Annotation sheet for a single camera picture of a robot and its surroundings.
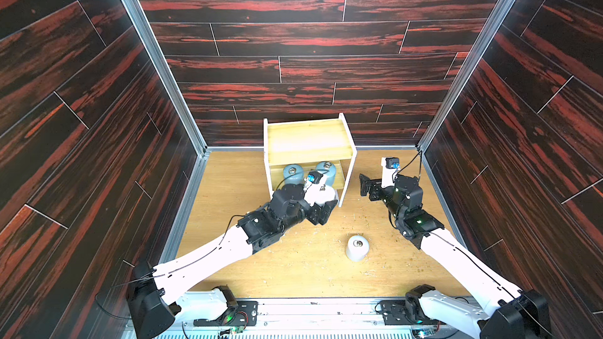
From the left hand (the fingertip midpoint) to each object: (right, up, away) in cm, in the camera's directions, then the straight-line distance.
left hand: (328, 195), depth 69 cm
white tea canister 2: (+12, -19, +11) cm, 25 cm away
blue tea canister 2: (+2, +9, +13) cm, 16 cm away
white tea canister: (-2, +1, -4) cm, 4 cm away
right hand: (+19, +7, +10) cm, 23 cm away
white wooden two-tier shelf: (-6, +17, +6) cm, 19 cm away
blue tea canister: (-11, +6, +11) cm, 17 cm away
